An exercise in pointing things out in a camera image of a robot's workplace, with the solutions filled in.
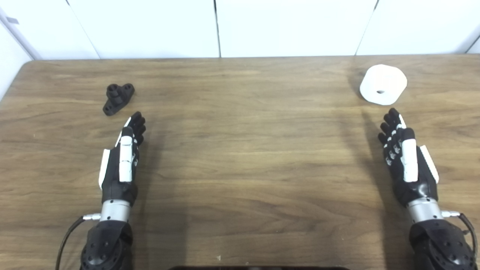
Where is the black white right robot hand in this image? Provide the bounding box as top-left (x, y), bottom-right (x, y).
top-left (378, 108), bottom-right (440, 207)

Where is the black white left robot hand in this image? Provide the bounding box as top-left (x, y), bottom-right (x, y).
top-left (98, 111), bottom-right (147, 207)

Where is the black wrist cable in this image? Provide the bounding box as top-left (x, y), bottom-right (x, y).
top-left (441, 211), bottom-right (479, 259)
top-left (55, 213), bottom-right (102, 270)

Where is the black plastic holder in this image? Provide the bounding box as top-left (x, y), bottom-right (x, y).
top-left (103, 83), bottom-right (135, 116)

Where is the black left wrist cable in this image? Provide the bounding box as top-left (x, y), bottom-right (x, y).
top-left (55, 213), bottom-right (102, 270)

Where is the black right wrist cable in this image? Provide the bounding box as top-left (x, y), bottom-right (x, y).
top-left (441, 211), bottom-right (479, 259)

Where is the round white plastic piece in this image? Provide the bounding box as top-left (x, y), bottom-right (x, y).
top-left (360, 64), bottom-right (408, 105)

